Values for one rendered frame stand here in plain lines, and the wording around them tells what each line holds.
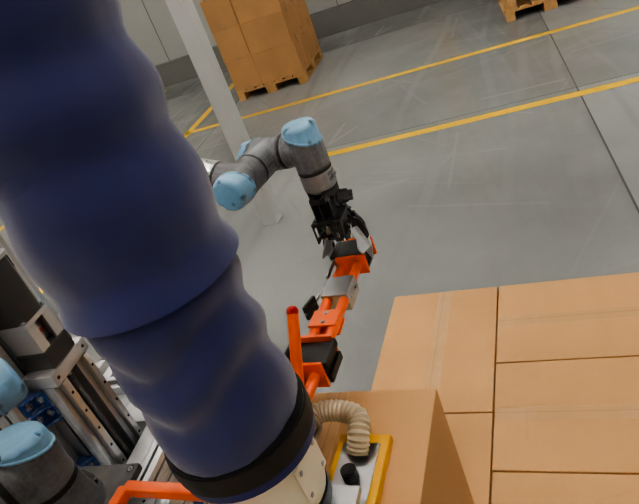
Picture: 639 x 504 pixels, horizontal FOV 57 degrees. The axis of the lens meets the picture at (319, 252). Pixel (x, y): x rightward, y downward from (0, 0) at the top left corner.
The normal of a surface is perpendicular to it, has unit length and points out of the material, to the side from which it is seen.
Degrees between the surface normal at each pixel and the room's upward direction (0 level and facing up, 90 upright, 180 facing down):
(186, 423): 109
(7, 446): 7
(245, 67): 90
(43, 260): 96
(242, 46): 90
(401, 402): 0
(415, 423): 0
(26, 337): 90
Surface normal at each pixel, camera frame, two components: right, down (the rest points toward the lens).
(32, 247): -0.30, 0.55
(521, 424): -0.33, -0.81
